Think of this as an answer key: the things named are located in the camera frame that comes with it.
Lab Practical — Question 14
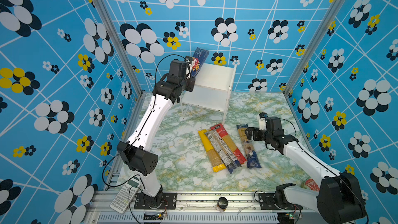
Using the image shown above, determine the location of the red spaghetti bag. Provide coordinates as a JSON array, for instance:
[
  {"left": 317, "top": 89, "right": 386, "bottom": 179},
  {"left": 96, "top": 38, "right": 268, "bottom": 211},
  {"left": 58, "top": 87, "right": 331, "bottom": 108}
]
[{"left": 210, "top": 123, "right": 247, "bottom": 165}]

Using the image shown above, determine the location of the blue Barilla spaghetti box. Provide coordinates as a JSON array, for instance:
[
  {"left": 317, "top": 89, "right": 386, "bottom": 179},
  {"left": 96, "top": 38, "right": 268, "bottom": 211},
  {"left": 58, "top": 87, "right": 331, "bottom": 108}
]
[{"left": 191, "top": 48, "right": 209, "bottom": 77}]

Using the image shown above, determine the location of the clear white-label spaghetti bag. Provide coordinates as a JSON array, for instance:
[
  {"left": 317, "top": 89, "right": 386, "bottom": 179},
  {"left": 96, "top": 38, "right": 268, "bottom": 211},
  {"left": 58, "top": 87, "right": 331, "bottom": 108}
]
[{"left": 205, "top": 130, "right": 241, "bottom": 174}]

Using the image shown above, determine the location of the yellow Pastatime spaghetti bag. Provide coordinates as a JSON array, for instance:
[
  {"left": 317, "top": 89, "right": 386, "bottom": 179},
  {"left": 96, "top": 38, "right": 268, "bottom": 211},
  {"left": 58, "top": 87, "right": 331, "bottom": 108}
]
[{"left": 198, "top": 129, "right": 227, "bottom": 172}]

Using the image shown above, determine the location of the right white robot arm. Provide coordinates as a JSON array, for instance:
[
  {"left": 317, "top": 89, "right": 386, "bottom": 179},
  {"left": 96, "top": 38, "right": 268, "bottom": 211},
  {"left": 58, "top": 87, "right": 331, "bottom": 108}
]
[{"left": 245, "top": 113, "right": 369, "bottom": 224}]

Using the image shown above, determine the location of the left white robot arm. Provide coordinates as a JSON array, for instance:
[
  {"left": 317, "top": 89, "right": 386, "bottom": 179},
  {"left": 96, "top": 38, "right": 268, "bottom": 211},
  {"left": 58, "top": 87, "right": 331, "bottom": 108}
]
[{"left": 117, "top": 60, "right": 195, "bottom": 207}]

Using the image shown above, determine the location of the white two-tier shelf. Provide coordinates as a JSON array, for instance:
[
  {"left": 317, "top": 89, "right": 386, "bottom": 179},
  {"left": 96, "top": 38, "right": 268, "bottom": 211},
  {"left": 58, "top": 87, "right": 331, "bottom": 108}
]
[{"left": 180, "top": 63, "right": 237, "bottom": 123}]

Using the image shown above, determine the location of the blue Ankara spaghetti bag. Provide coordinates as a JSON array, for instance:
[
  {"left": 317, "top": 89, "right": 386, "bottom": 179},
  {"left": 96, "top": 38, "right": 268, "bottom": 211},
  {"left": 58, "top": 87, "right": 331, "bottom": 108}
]
[{"left": 236, "top": 124, "right": 262, "bottom": 169}]

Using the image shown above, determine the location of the round red tin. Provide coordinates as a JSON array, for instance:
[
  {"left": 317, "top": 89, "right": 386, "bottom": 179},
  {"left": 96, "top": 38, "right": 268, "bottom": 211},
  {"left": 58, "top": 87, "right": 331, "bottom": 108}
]
[{"left": 301, "top": 178, "right": 320, "bottom": 192}]

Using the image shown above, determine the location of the small black round knob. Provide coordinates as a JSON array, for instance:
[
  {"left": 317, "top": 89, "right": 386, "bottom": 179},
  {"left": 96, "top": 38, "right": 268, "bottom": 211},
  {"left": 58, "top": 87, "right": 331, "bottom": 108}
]
[{"left": 216, "top": 197, "right": 229, "bottom": 213}]

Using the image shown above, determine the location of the white calculator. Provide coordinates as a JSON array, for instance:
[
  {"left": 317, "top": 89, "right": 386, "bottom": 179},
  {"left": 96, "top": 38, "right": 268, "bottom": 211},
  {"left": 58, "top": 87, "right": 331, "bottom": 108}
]
[{"left": 109, "top": 176, "right": 142, "bottom": 214}]

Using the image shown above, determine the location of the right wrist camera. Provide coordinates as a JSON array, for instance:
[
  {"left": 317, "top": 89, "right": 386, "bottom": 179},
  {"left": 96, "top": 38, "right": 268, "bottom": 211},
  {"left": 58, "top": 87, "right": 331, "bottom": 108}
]
[{"left": 259, "top": 113, "right": 268, "bottom": 131}]

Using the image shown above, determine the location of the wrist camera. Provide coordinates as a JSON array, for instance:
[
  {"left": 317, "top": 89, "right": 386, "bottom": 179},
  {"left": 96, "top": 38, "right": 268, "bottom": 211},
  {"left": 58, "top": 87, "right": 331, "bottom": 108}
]
[
  {"left": 259, "top": 113, "right": 268, "bottom": 131},
  {"left": 184, "top": 56, "right": 194, "bottom": 67}
]

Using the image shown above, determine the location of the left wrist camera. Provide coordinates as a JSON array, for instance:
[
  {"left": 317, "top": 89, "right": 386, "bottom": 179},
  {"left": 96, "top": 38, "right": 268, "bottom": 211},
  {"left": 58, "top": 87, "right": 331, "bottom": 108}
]
[{"left": 184, "top": 56, "right": 194, "bottom": 67}]

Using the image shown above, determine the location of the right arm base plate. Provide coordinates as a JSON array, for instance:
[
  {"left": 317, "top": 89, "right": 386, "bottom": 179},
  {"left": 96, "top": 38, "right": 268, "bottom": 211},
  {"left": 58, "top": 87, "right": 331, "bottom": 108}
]
[{"left": 255, "top": 192, "right": 303, "bottom": 212}]

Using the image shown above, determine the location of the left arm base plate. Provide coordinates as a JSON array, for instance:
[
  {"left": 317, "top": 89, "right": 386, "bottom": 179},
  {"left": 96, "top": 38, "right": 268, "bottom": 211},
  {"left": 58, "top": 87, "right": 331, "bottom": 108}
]
[{"left": 134, "top": 192, "right": 177, "bottom": 210}]

